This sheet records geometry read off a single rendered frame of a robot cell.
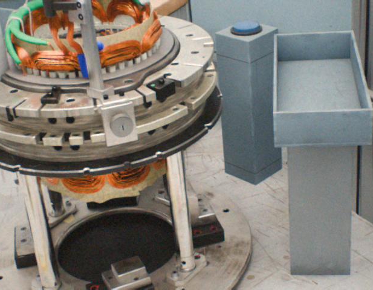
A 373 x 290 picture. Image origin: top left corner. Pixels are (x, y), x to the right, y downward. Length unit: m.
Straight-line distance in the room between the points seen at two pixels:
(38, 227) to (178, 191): 0.18
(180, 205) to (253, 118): 0.28
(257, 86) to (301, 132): 0.34
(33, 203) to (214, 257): 0.27
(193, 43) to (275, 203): 0.35
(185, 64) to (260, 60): 0.28
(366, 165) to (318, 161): 0.34
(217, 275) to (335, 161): 0.22
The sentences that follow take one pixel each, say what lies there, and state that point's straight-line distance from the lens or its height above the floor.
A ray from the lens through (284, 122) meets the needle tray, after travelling 0.84.
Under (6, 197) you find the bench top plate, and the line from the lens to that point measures 1.31.
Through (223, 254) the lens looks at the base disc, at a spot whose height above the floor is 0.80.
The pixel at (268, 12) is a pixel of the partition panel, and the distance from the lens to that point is 3.36.
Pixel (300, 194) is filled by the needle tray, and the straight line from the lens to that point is 0.98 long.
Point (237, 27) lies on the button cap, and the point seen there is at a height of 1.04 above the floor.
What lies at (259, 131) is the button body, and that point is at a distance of 1.21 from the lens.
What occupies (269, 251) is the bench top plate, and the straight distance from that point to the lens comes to 1.10.
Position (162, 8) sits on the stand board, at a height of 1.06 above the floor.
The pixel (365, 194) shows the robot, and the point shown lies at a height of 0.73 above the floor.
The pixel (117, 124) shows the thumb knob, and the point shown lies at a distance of 0.81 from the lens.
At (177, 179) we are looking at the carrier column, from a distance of 0.94.
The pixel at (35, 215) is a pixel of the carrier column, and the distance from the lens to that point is 0.96.
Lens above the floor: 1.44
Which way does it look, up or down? 28 degrees down
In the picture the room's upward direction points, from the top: 6 degrees counter-clockwise
